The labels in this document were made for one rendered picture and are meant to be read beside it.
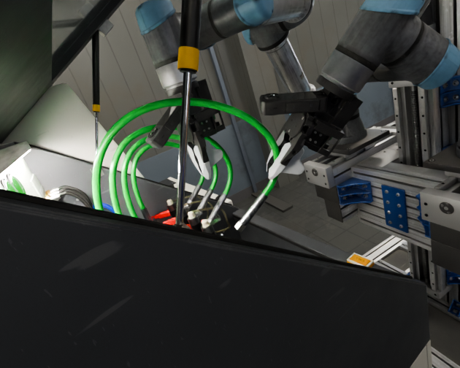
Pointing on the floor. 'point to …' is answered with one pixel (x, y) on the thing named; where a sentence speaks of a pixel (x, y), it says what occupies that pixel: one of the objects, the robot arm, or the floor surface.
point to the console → (64, 128)
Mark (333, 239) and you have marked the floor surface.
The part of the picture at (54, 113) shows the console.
